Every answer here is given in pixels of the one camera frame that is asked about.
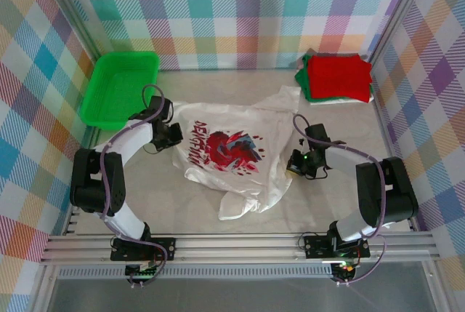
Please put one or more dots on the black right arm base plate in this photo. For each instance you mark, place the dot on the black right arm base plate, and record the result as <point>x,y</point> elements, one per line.
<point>319,246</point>

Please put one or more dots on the red folded t-shirt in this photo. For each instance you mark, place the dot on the red folded t-shirt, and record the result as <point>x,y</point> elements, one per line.
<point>338,73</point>

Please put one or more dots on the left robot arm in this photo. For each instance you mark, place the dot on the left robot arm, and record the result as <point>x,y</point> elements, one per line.
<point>110,188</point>

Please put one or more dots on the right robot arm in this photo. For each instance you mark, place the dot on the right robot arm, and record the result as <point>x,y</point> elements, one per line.
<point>385,195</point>

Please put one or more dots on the green plastic tray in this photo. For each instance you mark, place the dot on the green plastic tray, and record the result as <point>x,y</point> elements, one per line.
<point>116,94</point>

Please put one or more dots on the plain white folded t-shirt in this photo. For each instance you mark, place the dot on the plain white folded t-shirt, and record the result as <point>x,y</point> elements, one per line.
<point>345,102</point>

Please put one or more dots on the aluminium frame rail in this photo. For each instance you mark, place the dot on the aluminium frame rail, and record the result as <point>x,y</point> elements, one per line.
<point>236,248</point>

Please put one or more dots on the green folded t-shirt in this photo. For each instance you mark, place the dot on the green folded t-shirt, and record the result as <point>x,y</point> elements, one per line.
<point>302,81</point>

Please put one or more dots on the white t-shirt with red print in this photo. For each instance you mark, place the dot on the white t-shirt with red print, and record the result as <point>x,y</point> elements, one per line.
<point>232,144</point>

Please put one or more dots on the aluminium corner post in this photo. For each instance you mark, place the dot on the aluminium corner post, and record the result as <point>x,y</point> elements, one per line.
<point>69,10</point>
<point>399,10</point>

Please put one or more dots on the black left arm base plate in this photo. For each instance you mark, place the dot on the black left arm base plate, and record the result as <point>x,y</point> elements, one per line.
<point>143,248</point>

